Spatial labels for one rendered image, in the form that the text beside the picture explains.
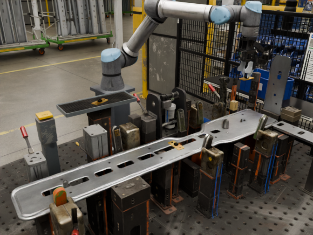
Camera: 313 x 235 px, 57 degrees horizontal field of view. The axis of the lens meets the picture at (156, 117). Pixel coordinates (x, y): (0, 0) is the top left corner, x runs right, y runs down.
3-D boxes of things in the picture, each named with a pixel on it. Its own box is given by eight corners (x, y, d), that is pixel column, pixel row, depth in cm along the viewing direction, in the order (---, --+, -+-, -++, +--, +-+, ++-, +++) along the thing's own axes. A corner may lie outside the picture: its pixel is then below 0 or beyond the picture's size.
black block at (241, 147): (237, 203, 144) (246, 153, 132) (221, 192, 152) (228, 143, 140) (248, 197, 148) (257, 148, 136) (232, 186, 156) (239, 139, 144)
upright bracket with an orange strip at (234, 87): (225, 151, 188) (234, 78, 168) (223, 151, 189) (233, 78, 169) (228, 150, 190) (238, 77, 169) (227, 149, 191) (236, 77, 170)
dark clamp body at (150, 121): (145, 189, 153) (145, 124, 137) (132, 176, 163) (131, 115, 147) (161, 182, 159) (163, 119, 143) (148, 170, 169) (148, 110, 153)
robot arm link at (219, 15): (134, -7, 144) (228, 3, 121) (146, -7, 152) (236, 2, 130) (134, 18, 149) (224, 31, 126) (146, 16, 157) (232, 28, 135)
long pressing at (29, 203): (23, 230, 89) (22, 226, 89) (8, 191, 106) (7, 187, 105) (281, 122, 163) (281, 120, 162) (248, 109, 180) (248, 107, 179)
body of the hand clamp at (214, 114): (214, 158, 181) (220, 107, 166) (207, 154, 186) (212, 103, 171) (221, 155, 184) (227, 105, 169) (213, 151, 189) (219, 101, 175)
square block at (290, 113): (282, 167, 173) (295, 112, 158) (270, 161, 179) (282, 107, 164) (289, 163, 177) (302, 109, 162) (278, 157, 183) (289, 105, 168)
